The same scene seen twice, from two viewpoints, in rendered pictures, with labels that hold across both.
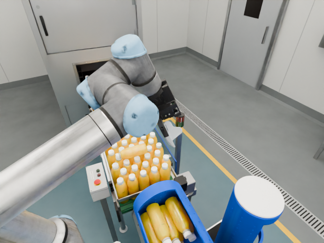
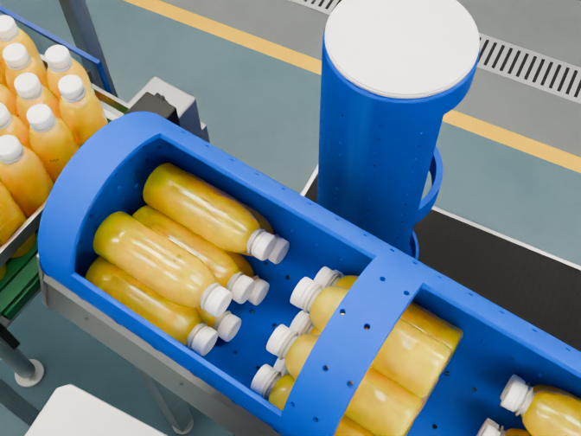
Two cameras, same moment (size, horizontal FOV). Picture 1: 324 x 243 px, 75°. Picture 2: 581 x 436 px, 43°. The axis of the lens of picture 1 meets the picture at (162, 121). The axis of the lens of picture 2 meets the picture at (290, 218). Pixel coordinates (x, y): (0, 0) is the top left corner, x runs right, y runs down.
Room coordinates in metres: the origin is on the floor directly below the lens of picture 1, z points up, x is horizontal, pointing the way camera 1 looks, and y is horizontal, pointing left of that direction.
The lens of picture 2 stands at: (0.03, 0.10, 2.02)
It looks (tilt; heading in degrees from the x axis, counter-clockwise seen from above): 60 degrees down; 328
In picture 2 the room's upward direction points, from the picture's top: 2 degrees counter-clockwise
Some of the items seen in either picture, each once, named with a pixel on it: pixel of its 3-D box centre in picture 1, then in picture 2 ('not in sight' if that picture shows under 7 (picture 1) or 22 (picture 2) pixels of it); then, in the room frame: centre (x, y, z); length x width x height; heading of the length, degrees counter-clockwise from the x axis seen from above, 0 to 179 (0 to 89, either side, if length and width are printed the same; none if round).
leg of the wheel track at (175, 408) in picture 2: not in sight; (163, 389); (0.63, 0.09, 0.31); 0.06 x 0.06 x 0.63; 23
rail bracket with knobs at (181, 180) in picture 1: (179, 184); (152, 130); (0.84, -0.12, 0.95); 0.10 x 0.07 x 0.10; 113
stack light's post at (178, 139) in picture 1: (176, 176); (116, 123); (1.21, -0.13, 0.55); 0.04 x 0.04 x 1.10; 23
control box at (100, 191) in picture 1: (97, 181); not in sight; (0.80, 0.40, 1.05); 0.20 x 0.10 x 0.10; 23
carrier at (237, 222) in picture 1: (241, 230); (379, 172); (0.71, -0.57, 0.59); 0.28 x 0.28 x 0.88
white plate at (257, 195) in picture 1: (258, 195); (401, 37); (0.71, -0.57, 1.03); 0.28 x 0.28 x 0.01
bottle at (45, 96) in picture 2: (155, 170); (46, 122); (0.92, 0.04, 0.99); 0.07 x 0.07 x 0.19
